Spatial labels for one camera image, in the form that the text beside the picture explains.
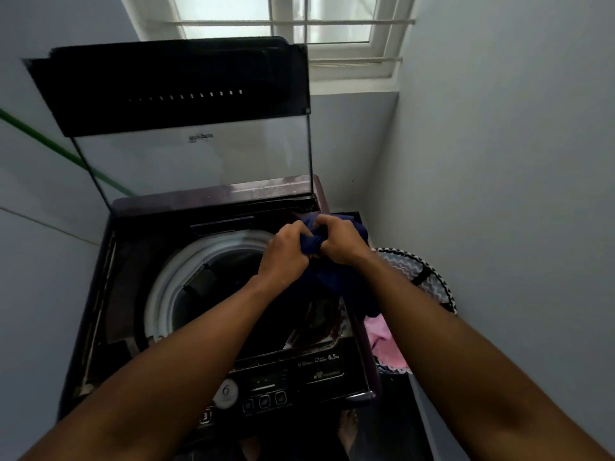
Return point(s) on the pink cloth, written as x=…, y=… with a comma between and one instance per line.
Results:
x=384, y=343

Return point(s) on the person's right fingers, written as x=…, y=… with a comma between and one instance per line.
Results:
x=324, y=232

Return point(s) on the person's left fingers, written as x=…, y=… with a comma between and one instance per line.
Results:
x=301, y=235

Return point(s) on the person's left forearm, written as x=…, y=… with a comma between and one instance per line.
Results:
x=158, y=369

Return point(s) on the person's foot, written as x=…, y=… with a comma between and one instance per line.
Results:
x=348, y=429

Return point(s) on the dark purple washing machine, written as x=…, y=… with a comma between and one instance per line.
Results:
x=216, y=302

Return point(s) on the white framed window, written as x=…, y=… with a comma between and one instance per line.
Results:
x=288, y=33

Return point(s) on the person's right forearm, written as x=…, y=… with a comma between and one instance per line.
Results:
x=471, y=369

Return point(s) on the zigzag patterned laundry basket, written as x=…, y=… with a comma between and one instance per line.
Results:
x=423, y=278

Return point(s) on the dark blue garment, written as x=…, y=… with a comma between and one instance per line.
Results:
x=343, y=283

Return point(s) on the person's left hand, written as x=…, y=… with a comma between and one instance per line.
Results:
x=283, y=259

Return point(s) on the glass washing machine lid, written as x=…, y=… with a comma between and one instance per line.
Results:
x=182, y=115

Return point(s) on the person's right hand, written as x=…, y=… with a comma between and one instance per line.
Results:
x=342, y=242

